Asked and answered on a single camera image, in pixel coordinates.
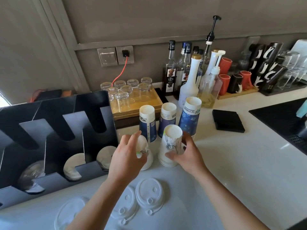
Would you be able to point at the black slotted lid organizer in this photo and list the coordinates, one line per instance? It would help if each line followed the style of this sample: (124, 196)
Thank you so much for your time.
(57, 131)

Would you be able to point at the syrup bottle blue cap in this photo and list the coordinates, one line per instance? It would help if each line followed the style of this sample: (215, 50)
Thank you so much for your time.
(184, 67)

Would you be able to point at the large white paper cup stack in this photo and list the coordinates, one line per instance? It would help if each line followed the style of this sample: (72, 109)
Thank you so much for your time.
(170, 138)

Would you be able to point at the clear plastic cup lid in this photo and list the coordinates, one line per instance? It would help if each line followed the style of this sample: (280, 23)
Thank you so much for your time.
(68, 211)

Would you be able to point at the person's right hand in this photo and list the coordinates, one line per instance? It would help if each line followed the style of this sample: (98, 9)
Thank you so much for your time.
(189, 158)

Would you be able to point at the stack of black coasters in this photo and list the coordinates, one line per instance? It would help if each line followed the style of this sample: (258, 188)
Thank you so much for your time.
(227, 120)

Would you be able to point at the wooden glass tray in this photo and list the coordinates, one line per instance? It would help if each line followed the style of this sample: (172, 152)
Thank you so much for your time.
(153, 105)

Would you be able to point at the dark glass bottle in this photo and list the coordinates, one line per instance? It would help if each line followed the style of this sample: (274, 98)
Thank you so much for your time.
(196, 50)

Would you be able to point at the black mug tray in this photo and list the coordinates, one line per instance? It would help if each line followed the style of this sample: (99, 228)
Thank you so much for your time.
(283, 90)

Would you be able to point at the person's left thumb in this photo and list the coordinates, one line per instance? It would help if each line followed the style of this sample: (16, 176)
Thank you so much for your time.
(142, 158)

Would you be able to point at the black rubber bar mat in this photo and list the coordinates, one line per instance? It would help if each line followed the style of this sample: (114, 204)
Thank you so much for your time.
(278, 119)

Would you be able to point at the wooden mug tray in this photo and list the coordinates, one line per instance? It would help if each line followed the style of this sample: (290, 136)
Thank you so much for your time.
(239, 93)

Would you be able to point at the group of clear glass cups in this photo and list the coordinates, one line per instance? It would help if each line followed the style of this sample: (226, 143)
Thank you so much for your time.
(291, 69)

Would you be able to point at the red mug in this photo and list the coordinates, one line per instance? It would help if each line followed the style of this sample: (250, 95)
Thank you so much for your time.
(246, 80)
(225, 65)
(224, 85)

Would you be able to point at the brown syrup bottle black cap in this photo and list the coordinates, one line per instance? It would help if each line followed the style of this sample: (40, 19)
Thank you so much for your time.
(169, 79)

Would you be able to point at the person's left forearm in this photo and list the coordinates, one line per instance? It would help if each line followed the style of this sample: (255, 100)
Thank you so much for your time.
(96, 208)

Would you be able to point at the person's right forearm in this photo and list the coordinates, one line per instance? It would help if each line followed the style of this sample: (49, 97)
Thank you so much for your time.
(227, 203)

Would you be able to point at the narrow blue paper cup stack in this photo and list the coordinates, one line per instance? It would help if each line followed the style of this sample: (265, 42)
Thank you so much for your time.
(148, 122)

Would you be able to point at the group of clear drinking glasses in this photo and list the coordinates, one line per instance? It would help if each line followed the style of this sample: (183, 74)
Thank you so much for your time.
(127, 95)

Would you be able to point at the person's left hand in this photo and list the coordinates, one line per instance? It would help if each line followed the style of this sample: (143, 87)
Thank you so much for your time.
(123, 160)

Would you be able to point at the wide blue paper cup stack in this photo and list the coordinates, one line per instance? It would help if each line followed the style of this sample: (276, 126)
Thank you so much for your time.
(190, 117)

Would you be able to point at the grey wall switch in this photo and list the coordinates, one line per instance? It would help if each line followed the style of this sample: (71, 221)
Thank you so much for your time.
(107, 57)

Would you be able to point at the black plug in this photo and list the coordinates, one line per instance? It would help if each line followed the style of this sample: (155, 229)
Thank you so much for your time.
(125, 53)

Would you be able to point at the bottle with black pump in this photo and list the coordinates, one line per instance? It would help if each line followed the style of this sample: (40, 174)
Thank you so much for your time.
(210, 38)

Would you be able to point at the white pump bottle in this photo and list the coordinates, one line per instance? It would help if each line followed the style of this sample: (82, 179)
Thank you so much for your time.
(214, 59)

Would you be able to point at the small white paper cup stack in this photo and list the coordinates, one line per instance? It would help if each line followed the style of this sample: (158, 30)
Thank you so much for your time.
(146, 160)

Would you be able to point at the grey wall socket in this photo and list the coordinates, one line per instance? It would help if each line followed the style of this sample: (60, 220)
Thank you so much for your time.
(129, 60)

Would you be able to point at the clear pump bottle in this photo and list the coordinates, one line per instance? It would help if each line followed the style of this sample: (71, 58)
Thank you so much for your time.
(211, 90)

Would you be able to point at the clear glass pitcher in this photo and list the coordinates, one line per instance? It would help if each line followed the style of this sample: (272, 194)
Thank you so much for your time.
(244, 61)

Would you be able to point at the person's right thumb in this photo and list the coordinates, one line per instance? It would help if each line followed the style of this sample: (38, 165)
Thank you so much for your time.
(173, 156)

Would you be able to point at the stack of clear plastic lids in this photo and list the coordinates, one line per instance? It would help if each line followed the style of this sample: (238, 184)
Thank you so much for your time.
(30, 176)

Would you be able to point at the black and orange bag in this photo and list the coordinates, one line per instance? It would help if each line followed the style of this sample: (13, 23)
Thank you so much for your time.
(48, 94)

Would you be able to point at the white plastic cup lid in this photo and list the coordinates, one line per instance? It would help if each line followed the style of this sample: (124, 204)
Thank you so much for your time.
(150, 195)
(126, 208)

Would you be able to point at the teal object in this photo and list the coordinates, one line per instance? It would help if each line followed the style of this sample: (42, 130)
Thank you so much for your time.
(302, 110)

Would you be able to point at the row of black mugs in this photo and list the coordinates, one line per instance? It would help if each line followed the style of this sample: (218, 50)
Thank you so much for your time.
(268, 64)

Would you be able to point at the stack of white lids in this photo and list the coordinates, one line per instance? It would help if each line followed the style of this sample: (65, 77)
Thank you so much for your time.
(73, 166)
(106, 156)

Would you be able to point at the short blue paper cup stack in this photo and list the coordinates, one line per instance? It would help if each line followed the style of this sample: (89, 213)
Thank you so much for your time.
(167, 116)

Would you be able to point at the white bottle gold cap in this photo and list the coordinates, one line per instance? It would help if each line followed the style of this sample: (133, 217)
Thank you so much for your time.
(190, 86)

